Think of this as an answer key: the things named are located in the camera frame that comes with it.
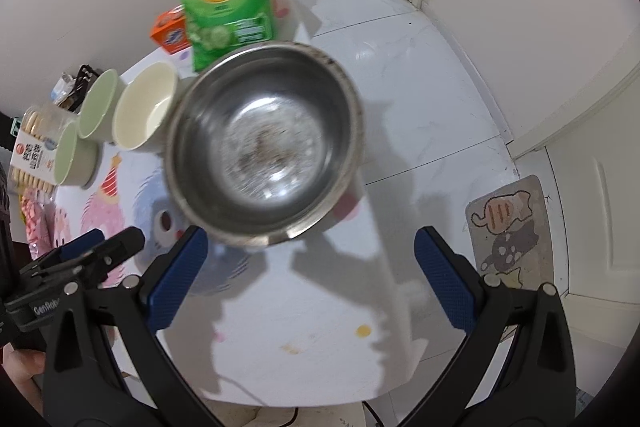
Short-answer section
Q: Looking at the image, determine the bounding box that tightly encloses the black metal object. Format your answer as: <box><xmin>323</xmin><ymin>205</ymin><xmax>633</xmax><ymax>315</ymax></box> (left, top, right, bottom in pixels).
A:
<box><xmin>64</xmin><ymin>64</ymin><xmax>103</xmax><ymax>112</ymax></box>

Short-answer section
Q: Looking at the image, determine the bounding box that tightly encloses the person's left hand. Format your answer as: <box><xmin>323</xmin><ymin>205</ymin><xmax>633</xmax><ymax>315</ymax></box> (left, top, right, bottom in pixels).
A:
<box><xmin>0</xmin><ymin>342</ymin><xmax>48</xmax><ymax>413</ymax></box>

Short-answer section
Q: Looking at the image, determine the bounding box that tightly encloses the orange biscuit box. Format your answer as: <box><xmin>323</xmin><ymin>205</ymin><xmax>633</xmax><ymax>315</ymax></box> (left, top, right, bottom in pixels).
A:
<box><xmin>150</xmin><ymin>4</ymin><xmax>193</xmax><ymax>56</ymax></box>

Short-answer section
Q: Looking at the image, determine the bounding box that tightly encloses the stainless steel bowl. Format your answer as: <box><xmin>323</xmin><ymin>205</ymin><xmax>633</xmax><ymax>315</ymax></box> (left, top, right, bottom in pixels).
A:
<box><xmin>164</xmin><ymin>42</ymin><xmax>365</xmax><ymax>249</ymax></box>

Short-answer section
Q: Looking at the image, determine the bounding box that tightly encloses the light green ceramic bowl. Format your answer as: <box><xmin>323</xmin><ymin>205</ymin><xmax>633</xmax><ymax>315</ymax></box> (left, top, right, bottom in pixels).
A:
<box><xmin>52</xmin><ymin>121</ymin><xmax>103</xmax><ymax>188</ymax></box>
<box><xmin>78</xmin><ymin>68</ymin><xmax>121</xmax><ymax>142</ymax></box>

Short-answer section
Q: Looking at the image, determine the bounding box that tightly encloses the clear biscuit tray package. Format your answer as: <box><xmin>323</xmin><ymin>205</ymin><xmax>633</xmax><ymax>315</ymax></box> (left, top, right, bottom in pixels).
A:
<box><xmin>9</xmin><ymin>104</ymin><xmax>68</xmax><ymax>192</ymax></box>

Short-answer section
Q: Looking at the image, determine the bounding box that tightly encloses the stack of white bowls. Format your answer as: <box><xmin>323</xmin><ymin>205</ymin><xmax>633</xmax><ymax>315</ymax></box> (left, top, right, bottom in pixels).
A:
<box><xmin>111</xmin><ymin>61</ymin><xmax>182</xmax><ymax>152</ymax></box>

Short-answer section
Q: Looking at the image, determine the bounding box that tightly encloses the black cable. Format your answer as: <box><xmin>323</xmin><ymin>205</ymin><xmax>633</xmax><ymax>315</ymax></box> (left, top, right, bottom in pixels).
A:
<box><xmin>270</xmin><ymin>407</ymin><xmax>298</xmax><ymax>427</ymax></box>

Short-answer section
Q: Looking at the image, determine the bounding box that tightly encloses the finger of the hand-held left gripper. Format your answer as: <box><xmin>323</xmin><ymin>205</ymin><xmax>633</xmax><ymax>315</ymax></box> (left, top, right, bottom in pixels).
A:
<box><xmin>22</xmin><ymin>227</ymin><xmax>146</xmax><ymax>292</ymax></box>
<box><xmin>30</xmin><ymin>228</ymin><xmax>106</xmax><ymax>273</ymax></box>

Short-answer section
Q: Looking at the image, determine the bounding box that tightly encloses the cat print floor mat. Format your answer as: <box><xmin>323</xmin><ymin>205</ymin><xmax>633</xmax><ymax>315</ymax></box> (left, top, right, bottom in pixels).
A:
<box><xmin>465</xmin><ymin>174</ymin><xmax>551</xmax><ymax>290</ymax></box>

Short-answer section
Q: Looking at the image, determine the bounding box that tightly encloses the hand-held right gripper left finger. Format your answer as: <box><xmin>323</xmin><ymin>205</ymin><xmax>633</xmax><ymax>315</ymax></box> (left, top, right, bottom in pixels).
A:
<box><xmin>42</xmin><ymin>227</ymin><xmax>221</xmax><ymax>427</ymax></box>

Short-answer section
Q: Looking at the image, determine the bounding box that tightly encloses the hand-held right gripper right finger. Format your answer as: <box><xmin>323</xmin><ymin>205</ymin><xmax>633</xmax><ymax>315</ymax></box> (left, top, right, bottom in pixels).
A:
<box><xmin>395</xmin><ymin>227</ymin><xmax>583</xmax><ymax>427</ymax></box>

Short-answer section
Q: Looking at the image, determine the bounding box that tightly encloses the pink snack packet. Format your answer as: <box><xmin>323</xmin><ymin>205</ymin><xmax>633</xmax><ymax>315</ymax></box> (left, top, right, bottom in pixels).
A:
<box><xmin>20</xmin><ymin>187</ymin><xmax>61</xmax><ymax>263</ymax></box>

